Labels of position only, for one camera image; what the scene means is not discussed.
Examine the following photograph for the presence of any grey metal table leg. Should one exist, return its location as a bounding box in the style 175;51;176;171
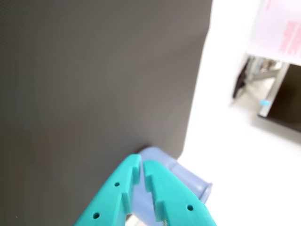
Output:
257;61;290;118

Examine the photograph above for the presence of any white sheet with pink print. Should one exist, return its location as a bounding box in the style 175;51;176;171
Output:
246;0;301;66

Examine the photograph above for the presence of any lavender blue plastic pot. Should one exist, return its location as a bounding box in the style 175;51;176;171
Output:
127;146;214;226

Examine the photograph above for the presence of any metal frame furniture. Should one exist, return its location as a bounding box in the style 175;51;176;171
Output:
258;63;301;133

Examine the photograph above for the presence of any dark grey table mat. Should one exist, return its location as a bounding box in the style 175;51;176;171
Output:
0;0;214;226

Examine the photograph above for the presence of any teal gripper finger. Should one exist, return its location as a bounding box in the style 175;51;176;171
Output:
73;153;142;226
143;160;217;226

